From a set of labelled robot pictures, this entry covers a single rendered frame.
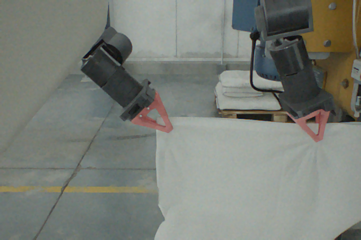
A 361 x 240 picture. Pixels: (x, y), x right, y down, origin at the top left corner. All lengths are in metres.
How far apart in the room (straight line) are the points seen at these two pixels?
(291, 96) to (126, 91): 0.29
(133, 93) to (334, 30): 0.50
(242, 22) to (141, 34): 4.84
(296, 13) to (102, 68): 0.33
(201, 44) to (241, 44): 0.65
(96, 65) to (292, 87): 0.34
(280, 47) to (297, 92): 0.08
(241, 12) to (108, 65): 0.40
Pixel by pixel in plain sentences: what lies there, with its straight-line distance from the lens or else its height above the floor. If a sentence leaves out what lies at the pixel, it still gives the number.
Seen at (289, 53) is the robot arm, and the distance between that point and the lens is 0.59.
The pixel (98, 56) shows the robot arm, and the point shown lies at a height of 1.20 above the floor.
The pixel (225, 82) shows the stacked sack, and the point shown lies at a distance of 3.46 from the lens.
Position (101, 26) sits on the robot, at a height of 1.29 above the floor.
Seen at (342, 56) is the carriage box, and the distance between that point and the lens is 0.97.
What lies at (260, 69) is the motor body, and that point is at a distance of 0.94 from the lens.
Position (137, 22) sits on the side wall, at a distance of 5.67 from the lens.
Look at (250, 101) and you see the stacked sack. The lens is 3.56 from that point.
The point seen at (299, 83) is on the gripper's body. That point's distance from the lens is 0.61.
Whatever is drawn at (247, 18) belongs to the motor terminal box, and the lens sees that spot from 0.87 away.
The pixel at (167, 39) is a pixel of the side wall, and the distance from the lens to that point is 5.66.
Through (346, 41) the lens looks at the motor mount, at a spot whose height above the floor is 1.20.
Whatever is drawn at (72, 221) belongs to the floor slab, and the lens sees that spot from 2.24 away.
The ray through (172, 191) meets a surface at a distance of 0.74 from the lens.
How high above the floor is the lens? 1.31
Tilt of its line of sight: 21 degrees down
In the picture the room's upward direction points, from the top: straight up
